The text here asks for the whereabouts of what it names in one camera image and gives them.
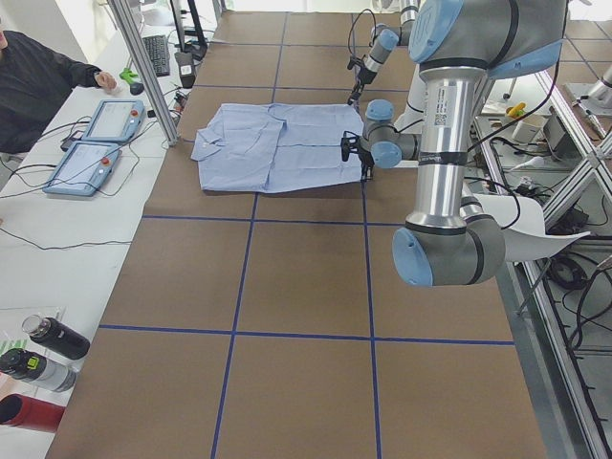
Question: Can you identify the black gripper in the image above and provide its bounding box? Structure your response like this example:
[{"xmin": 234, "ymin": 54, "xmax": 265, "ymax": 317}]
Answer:
[
  {"xmin": 347, "ymin": 67, "xmax": 378, "ymax": 105},
  {"xmin": 358, "ymin": 148, "xmax": 374, "ymax": 181}
]

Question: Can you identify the light blue striped shirt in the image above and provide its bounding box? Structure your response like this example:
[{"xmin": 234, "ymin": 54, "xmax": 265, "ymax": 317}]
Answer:
[{"xmin": 191, "ymin": 103, "xmax": 363, "ymax": 193}]

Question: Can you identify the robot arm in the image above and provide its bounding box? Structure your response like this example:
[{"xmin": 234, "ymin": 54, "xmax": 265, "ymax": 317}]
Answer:
[
  {"xmin": 347, "ymin": 1, "xmax": 421, "ymax": 105},
  {"xmin": 392, "ymin": 1, "xmax": 567, "ymax": 287}
]

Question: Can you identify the person's hand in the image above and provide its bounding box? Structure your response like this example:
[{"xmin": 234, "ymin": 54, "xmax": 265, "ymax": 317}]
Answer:
[{"xmin": 94, "ymin": 72, "xmax": 117, "ymax": 92}]

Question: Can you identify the yellow banana toy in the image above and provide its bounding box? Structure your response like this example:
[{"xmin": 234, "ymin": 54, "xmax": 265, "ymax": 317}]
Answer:
[{"xmin": 506, "ymin": 102, "xmax": 526, "ymax": 119}]

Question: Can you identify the black keyboard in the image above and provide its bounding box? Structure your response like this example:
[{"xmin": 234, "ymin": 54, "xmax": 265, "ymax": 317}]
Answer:
[{"xmin": 142, "ymin": 34, "xmax": 170, "ymax": 77}]

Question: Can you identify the green plastic object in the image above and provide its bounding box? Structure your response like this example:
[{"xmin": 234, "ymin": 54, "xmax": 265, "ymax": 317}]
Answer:
[{"xmin": 120, "ymin": 68, "xmax": 139, "ymax": 85}]

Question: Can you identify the upper blue teach pendant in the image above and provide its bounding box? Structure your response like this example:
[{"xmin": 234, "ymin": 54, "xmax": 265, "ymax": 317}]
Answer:
[{"xmin": 81, "ymin": 99, "xmax": 145, "ymax": 144}]

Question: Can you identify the blue teach pendant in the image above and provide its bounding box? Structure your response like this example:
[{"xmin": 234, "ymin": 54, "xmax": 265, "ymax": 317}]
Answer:
[
  {"xmin": 42, "ymin": 141, "xmax": 120, "ymax": 197},
  {"xmin": 81, "ymin": 99, "xmax": 145, "ymax": 144}
]

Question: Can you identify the lower blue teach pendant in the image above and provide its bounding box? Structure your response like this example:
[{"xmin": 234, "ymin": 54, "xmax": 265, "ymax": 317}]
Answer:
[{"xmin": 42, "ymin": 141, "xmax": 120, "ymax": 197}]

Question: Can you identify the person in black jacket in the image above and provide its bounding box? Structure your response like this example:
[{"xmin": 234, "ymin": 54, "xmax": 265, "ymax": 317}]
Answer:
[{"xmin": 1, "ymin": 30, "xmax": 105, "ymax": 154}]

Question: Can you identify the black water bottle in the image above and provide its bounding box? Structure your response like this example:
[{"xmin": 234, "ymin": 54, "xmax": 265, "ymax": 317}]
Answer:
[{"xmin": 22, "ymin": 315, "xmax": 90, "ymax": 361}]

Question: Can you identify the red bottle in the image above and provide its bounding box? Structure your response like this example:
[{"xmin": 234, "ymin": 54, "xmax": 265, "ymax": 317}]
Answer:
[{"xmin": 1, "ymin": 394, "xmax": 65, "ymax": 433}]

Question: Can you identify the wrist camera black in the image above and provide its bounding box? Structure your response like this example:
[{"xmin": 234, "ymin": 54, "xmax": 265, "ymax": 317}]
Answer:
[
  {"xmin": 347, "ymin": 55, "xmax": 363, "ymax": 70},
  {"xmin": 340, "ymin": 131, "xmax": 361, "ymax": 162}
]

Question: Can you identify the white central pedestal column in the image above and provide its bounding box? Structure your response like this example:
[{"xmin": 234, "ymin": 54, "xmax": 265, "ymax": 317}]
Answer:
[{"xmin": 394, "ymin": 66, "xmax": 426, "ymax": 135}]

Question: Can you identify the aluminium frame post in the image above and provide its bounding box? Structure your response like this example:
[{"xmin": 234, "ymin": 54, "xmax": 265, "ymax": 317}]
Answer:
[{"xmin": 108, "ymin": 0, "xmax": 179, "ymax": 146}]

